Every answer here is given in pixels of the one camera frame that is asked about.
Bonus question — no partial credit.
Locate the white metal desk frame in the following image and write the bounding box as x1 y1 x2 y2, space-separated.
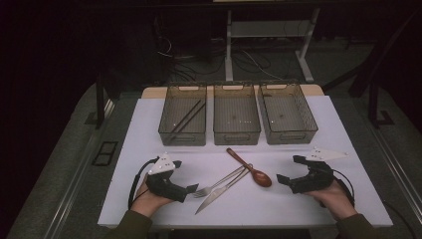
224 8 321 84

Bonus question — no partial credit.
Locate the person's left hand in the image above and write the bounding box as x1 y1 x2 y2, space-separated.
130 175 174 218

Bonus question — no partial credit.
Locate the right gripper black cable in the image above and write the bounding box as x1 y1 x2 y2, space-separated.
331 168 356 207

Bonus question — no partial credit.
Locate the metal knife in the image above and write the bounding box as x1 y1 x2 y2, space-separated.
194 167 252 216

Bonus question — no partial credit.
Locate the bundle of black floor cables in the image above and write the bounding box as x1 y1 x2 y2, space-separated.
153 19 287 84

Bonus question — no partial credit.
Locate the brown wooden spoon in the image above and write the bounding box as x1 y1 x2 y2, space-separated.
226 147 273 188

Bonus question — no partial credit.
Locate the person's right hand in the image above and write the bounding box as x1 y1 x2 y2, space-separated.
305 180 358 222

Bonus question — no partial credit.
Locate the black metal stand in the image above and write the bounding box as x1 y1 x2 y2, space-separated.
347 9 422 129
94 73 115 130

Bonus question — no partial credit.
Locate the metal floor rail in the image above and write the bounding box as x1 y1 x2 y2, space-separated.
43 99 115 239
369 125 422 215

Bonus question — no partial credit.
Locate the brown transparent plastic basket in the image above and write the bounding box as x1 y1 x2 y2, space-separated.
257 82 319 145
157 83 208 147
212 83 262 146

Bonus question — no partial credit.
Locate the black floor cable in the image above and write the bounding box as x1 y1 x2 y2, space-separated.
381 198 420 239

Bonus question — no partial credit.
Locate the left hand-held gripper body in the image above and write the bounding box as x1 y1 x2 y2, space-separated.
145 152 189 203

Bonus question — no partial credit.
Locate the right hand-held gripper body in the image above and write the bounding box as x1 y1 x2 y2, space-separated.
290 146 349 195

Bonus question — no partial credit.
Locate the metal fork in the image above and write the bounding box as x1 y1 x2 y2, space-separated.
192 164 248 199

